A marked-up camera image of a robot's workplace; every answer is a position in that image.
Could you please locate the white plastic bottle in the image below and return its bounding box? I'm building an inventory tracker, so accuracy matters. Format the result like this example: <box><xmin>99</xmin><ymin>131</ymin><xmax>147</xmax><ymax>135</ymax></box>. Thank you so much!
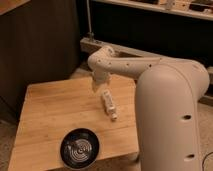
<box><xmin>101</xmin><ymin>90</ymin><xmax>117</xmax><ymax>121</ymax></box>

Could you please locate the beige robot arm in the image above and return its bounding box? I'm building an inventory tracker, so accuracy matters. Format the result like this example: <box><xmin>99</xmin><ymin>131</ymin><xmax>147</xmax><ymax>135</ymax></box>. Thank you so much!
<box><xmin>88</xmin><ymin>46</ymin><xmax>210</xmax><ymax>171</ymax></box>

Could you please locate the black ceramic bowl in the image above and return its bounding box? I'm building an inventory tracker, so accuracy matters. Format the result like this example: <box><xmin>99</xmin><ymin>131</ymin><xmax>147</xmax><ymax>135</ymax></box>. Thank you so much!
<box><xmin>60</xmin><ymin>128</ymin><xmax>100</xmax><ymax>170</ymax></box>

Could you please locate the grey metal beam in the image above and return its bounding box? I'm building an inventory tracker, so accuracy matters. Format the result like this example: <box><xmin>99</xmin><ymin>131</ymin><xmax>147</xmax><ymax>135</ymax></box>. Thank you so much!
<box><xmin>80</xmin><ymin>38</ymin><xmax>209</xmax><ymax>78</ymax></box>

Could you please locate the metal vertical pole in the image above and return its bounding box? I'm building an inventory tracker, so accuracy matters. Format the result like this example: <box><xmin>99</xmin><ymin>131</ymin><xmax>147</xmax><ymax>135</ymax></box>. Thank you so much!
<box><xmin>86</xmin><ymin>0</ymin><xmax>94</xmax><ymax>41</ymax></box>

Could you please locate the wooden table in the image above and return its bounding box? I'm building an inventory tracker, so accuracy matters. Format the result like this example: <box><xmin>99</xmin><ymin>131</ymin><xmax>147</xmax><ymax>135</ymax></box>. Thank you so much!
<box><xmin>8</xmin><ymin>75</ymin><xmax>138</xmax><ymax>171</ymax></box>

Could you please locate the wooden shelf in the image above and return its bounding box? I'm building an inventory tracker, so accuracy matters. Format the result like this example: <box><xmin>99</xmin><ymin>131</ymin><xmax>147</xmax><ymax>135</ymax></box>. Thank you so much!
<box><xmin>92</xmin><ymin>0</ymin><xmax>213</xmax><ymax>21</ymax></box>

